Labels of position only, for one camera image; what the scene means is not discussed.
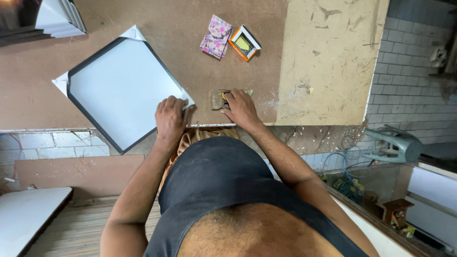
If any person's right hand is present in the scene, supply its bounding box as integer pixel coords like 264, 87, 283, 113
220, 89, 263, 131

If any person's left hand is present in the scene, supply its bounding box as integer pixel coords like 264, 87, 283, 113
155, 95, 190, 139

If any white cardboard corner protector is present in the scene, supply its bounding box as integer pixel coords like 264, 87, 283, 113
119, 25, 147, 42
52, 71, 69, 97
180, 87, 196, 110

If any stack of dark boards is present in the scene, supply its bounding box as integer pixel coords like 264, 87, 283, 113
0, 0, 45, 48

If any metal framing tool yellow knob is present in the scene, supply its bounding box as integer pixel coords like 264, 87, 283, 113
210, 89, 253, 111

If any black frame with white board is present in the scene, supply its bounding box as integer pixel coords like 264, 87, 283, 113
67, 36, 190, 155

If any black sleeveless vest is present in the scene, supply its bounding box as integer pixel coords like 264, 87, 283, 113
143, 136, 370, 257

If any blue cable bundle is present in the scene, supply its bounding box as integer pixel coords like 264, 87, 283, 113
321, 135, 376, 202

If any white panel with wooden edge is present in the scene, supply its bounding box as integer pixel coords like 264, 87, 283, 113
406, 165, 457, 247

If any tan plywood sheet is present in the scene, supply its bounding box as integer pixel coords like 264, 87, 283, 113
276, 0, 390, 126

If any stack of white frames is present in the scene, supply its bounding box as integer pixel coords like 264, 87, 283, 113
35, 0, 88, 38

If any green plastic stool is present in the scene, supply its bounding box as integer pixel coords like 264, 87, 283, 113
362, 125, 424, 164

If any white-topped bench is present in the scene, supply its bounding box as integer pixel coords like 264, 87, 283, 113
0, 187, 74, 257

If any pink floral cloth pouch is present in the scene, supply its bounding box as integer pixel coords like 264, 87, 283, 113
199, 14, 233, 59

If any brown hardboard sheet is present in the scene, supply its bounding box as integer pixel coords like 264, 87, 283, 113
14, 154, 145, 201

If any orange and white small box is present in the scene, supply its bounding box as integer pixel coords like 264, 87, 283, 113
228, 24, 262, 62

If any orange-brown waist cloth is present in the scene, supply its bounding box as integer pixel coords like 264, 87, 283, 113
157, 126, 244, 195

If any small brown wooden stand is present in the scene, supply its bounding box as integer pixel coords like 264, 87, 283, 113
381, 198, 416, 230

